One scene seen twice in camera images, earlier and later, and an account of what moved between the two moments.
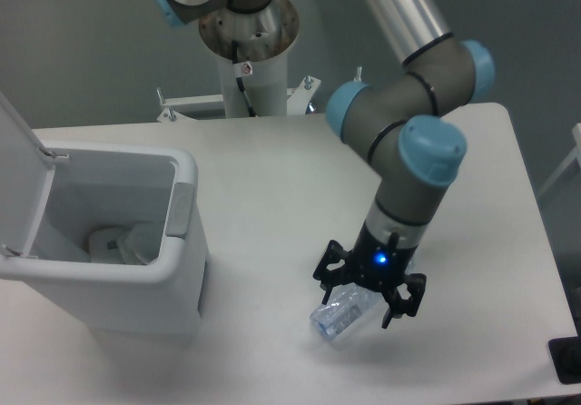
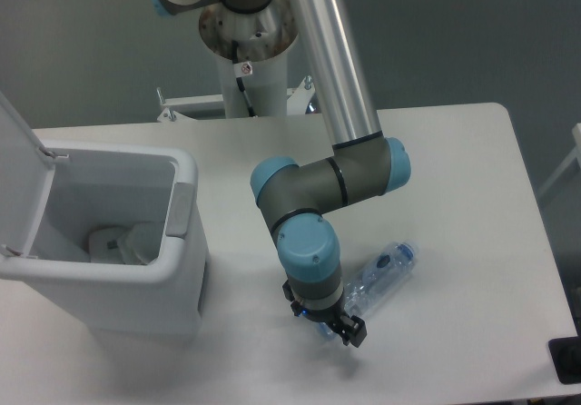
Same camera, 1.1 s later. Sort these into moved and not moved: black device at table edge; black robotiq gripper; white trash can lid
Moved: black robotiq gripper
Not moved: white trash can lid; black device at table edge
